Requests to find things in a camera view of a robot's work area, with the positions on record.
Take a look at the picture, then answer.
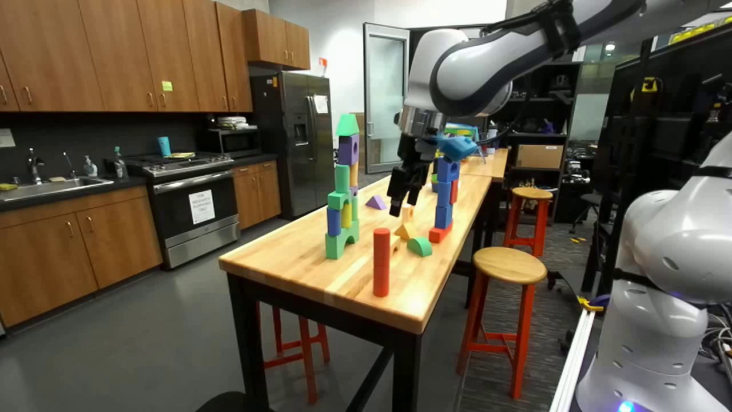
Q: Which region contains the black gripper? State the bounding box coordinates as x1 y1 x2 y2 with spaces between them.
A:
386 132 436 216

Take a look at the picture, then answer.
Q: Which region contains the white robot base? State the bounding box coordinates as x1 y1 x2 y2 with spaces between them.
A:
577 134 732 412

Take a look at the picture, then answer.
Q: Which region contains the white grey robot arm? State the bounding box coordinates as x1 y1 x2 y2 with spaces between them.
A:
386 0 645 214

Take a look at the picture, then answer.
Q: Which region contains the purple foam triangle block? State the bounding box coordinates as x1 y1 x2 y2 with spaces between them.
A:
366 195 386 210

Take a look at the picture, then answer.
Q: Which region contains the tall blue foam block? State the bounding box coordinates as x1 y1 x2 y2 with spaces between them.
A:
432 183 452 228

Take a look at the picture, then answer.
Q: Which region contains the blue foam top block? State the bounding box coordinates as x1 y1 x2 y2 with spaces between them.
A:
434 157 459 183

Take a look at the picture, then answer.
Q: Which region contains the orange foam side block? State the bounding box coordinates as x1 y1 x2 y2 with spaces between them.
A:
450 181 459 204

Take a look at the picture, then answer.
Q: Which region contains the yellow foam arch block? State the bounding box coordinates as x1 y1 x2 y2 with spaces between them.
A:
396 222 411 242

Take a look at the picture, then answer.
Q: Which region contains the red foam cylinder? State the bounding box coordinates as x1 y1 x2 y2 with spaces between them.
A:
373 228 390 298

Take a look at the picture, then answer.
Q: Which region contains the red foam base block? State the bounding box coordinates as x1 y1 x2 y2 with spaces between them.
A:
427 227 450 245

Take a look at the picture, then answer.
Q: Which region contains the green foam half round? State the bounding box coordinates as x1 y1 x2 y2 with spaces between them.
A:
406 238 432 256

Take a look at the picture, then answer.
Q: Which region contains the purple foam hollow block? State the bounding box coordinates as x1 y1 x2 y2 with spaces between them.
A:
339 134 360 165

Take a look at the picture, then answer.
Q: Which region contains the green foam roof block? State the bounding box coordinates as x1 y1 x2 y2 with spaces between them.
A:
337 111 360 137

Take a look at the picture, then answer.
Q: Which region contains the far wooden orange stool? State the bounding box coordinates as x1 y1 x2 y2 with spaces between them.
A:
500 183 555 260

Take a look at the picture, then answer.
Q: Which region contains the wooden orange stool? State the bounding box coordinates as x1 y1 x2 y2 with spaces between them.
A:
458 246 547 398
500 183 555 260

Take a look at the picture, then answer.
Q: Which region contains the near wooden orange stool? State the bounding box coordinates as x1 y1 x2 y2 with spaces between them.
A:
458 246 547 398

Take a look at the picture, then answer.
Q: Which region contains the glass door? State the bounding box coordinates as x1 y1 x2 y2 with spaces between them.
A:
363 22 410 173

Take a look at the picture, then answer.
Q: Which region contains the stainless steel refrigerator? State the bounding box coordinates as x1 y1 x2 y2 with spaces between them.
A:
251 71 333 216

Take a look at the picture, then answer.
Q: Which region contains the orange stool under table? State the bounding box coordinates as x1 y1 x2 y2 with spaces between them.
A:
262 306 330 403

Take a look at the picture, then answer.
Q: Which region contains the black microwave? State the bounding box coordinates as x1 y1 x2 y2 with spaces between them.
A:
196 128 261 156

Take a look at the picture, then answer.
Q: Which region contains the stainless steel oven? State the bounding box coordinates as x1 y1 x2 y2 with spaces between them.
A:
125 152 241 267

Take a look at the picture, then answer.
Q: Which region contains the teal cup on stove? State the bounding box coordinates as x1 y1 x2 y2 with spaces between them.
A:
158 134 172 157

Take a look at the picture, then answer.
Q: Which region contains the kitchen sink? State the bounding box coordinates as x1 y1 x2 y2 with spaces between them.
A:
0 175 115 204

